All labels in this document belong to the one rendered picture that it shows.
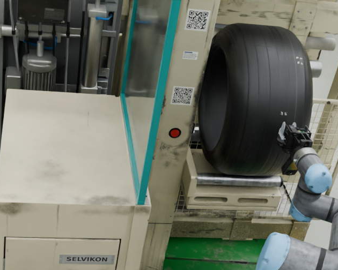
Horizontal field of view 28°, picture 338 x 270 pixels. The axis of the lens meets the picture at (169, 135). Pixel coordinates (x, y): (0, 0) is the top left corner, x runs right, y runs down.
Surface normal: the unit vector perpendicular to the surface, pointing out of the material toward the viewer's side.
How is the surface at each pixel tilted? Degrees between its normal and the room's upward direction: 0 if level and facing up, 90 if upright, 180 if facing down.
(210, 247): 0
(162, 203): 90
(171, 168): 90
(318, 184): 84
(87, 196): 0
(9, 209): 90
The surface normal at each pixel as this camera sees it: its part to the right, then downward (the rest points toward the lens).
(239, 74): -0.50, -0.22
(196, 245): 0.16, -0.82
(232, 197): 0.14, 0.57
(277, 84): 0.21, -0.12
